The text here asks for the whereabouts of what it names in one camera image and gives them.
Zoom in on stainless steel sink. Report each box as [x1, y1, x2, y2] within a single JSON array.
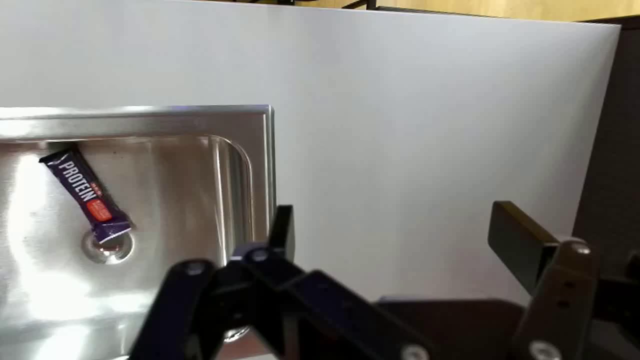
[[0, 102, 279, 360]]

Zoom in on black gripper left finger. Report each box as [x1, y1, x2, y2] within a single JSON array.
[[128, 202, 433, 360]]

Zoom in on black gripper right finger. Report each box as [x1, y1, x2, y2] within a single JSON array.
[[487, 198, 640, 360]]

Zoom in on round sink drain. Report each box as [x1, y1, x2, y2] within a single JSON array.
[[80, 226, 138, 267]]

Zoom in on purple protein bar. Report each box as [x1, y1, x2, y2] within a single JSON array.
[[38, 146, 138, 246]]

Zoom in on dark wood cabinet panel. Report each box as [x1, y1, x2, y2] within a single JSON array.
[[571, 16, 640, 269]]

